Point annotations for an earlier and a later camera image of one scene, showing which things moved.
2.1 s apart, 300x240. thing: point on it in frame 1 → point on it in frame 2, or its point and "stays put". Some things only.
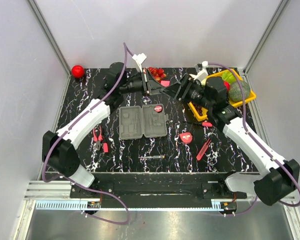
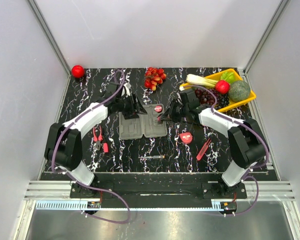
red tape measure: x=186 y=137 stays put
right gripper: x=180 y=90 → x=169 y=114
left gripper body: x=135 y=84 → x=128 y=108
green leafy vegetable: x=228 y=77 stays put
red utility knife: x=203 y=149 stays put
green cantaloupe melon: x=234 y=92 stays put
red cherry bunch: x=158 y=73 stays put
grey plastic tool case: x=149 y=120 stays put
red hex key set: x=165 y=83 → x=159 y=121
